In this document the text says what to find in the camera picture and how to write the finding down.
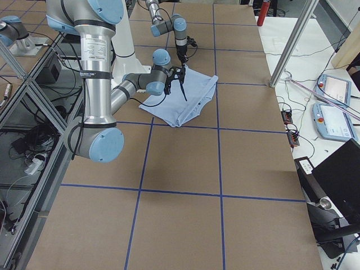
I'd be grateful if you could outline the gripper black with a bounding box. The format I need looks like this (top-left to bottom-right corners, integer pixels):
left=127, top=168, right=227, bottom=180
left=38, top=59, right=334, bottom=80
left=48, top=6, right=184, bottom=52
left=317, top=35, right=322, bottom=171
left=176, top=45, right=188, bottom=62
left=168, top=59, right=187, bottom=101

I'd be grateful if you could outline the light blue t-shirt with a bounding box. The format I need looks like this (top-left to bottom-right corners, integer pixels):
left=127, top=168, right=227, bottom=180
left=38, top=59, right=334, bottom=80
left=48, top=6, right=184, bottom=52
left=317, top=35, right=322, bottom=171
left=139, top=66, right=218, bottom=127

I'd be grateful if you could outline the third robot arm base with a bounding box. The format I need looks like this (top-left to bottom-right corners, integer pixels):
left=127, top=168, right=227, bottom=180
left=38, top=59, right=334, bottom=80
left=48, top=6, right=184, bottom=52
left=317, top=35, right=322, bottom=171
left=1, top=15, right=41, bottom=57

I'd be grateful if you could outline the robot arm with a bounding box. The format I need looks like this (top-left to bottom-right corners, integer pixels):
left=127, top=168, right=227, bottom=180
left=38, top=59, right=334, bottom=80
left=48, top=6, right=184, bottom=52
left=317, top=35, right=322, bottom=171
left=46, top=1, right=190, bottom=163
left=145, top=0, right=191, bottom=65

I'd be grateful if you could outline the red cylinder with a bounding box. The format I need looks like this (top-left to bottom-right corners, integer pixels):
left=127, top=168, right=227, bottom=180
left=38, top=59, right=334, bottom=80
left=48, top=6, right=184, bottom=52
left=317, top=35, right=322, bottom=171
left=257, top=0, right=271, bottom=26

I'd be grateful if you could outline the small orange circuit board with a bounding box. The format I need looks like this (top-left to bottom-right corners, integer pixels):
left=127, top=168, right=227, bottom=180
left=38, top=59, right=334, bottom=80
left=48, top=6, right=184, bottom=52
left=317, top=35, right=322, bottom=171
left=281, top=110, right=293, bottom=124

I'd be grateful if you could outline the brown paper table cover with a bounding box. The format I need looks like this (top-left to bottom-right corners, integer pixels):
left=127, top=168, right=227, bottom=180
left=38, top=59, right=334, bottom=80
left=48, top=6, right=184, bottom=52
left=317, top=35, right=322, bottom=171
left=27, top=3, right=322, bottom=269

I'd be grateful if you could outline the far teach pendant tablet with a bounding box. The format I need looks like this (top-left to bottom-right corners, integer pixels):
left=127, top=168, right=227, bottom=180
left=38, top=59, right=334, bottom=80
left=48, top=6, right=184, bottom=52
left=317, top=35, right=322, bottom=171
left=314, top=74, right=352, bottom=106

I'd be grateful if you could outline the teach pendant tablet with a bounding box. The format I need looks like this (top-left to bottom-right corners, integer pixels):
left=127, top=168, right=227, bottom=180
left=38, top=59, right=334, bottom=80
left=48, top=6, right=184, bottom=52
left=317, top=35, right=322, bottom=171
left=312, top=102, right=358, bottom=142
left=314, top=74, right=352, bottom=106

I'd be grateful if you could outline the near teach pendant tablet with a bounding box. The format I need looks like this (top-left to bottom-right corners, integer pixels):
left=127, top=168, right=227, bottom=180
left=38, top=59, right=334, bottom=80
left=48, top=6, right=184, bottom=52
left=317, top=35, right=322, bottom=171
left=312, top=102, right=358, bottom=142

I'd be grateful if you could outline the white power strip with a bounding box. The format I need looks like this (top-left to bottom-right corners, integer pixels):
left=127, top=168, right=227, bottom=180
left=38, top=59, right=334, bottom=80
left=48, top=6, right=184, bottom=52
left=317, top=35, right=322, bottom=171
left=24, top=157, right=45, bottom=175

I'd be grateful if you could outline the black monitor on stand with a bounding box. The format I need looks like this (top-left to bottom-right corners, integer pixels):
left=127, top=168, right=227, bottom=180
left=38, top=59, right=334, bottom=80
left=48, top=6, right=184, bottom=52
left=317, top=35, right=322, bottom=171
left=294, top=139, right=359, bottom=259

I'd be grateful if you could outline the camera cable black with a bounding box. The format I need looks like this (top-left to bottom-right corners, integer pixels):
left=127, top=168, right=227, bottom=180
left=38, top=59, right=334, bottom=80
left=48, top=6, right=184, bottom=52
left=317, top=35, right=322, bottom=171
left=130, top=93, right=168, bottom=107

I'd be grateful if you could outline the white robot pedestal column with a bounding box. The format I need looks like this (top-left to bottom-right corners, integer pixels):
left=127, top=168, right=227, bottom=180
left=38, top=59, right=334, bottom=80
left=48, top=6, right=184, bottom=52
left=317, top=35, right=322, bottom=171
left=112, top=1, right=151, bottom=80

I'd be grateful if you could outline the aluminium frame post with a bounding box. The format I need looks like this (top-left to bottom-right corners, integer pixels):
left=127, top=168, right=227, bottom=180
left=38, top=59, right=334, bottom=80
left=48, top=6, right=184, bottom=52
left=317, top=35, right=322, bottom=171
left=269, top=0, right=319, bottom=88

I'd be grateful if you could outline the aluminium frame rack right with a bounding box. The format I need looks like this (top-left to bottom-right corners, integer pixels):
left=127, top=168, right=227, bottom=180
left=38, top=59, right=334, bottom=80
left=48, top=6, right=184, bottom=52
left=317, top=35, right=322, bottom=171
left=1, top=25, right=81, bottom=269

